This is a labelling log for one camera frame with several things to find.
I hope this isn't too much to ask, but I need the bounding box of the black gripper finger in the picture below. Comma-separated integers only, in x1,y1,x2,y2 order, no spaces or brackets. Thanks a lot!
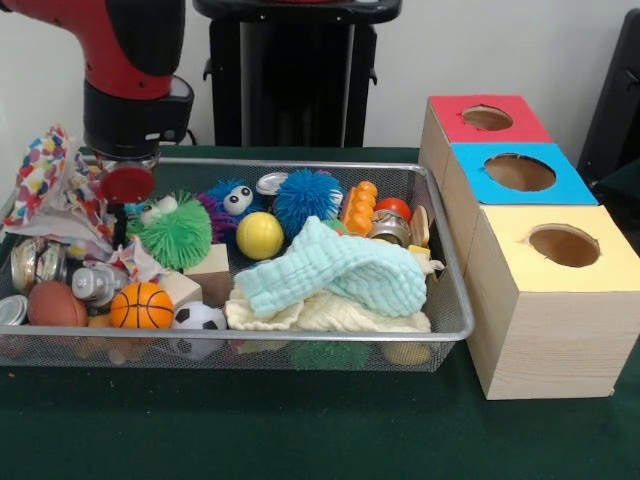
112,201,128,250

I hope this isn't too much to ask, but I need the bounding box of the plain wooden block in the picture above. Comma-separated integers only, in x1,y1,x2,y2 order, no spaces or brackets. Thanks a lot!
183,243,231,306

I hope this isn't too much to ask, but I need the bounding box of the small soccer ball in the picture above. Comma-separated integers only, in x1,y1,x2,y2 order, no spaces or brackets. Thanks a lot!
172,301,227,361

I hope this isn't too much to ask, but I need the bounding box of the small orange basketball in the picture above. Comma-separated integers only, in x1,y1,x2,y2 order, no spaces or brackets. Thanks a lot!
109,282,175,330

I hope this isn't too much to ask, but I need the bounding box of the blue spiky ball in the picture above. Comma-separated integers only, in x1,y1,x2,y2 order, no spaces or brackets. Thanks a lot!
273,168,346,226
202,179,266,221

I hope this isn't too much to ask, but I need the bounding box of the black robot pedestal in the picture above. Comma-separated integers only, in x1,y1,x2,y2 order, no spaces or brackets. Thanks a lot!
192,0,404,149

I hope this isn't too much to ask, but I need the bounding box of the light blue knitted cloth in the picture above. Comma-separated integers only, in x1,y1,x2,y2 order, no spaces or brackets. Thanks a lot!
233,215,427,319

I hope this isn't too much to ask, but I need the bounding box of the colourful patterned cloth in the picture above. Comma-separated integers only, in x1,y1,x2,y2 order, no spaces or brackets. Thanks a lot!
2,124,121,264

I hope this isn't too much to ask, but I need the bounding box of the shallow mesh bin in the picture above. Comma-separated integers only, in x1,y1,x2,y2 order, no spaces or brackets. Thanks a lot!
0,154,476,374

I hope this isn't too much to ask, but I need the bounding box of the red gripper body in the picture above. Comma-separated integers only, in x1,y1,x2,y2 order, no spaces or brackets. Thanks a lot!
99,165,155,205

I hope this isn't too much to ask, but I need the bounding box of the green spiky ball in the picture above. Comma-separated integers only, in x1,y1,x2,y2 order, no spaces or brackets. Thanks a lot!
127,192,214,271

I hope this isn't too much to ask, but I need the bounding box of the cream knitted cloth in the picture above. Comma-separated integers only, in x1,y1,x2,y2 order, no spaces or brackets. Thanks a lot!
224,259,445,334

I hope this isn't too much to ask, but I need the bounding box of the yellow ball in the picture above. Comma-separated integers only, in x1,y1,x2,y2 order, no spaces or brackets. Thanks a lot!
235,212,285,261

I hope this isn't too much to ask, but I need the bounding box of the wooden box with three holes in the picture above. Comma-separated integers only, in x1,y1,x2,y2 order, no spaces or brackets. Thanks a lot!
418,94,640,401

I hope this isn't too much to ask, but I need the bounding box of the dark green side tablecloth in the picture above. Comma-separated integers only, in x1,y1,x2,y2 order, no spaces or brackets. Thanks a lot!
589,159,640,211

